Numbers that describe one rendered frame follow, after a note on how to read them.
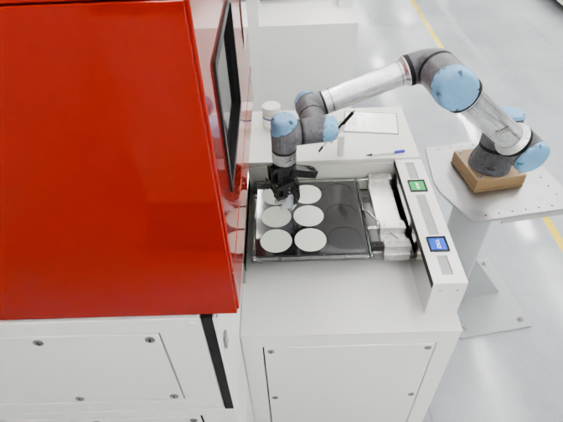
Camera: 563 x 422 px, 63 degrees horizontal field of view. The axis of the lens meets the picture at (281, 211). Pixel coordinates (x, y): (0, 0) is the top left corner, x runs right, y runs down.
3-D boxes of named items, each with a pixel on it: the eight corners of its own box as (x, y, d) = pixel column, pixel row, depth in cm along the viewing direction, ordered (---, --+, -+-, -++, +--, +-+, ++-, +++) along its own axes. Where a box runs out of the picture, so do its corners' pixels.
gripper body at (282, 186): (266, 190, 149) (263, 160, 140) (288, 180, 152) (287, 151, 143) (278, 203, 144) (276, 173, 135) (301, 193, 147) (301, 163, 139)
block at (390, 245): (384, 253, 142) (384, 246, 140) (382, 244, 145) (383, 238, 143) (410, 252, 142) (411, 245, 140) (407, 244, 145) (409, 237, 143)
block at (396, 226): (379, 234, 148) (380, 228, 146) (378, 227, 151) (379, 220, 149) (405, 234, 148) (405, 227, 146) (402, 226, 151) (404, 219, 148)
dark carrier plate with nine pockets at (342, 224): (255, 257, 141) (255, 256, 140) (258, 184, 166) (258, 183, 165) (368, 254, 140) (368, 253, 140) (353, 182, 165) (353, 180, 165)
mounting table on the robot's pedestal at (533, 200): (505, 160, 204) (514, 136, 195) (566, 231, 172) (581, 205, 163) (408, 173, 200) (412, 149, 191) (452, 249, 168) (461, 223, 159)
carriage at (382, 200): (383, 261, 144) (384, 254, 142) (366, 185, 170) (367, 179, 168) (409, 260, 144) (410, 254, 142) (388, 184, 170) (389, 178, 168)
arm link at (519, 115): (503, 131, 171) (515, 99, 162) (523, 151, 162) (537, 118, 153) (472, 135, 170) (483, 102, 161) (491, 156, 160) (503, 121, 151)
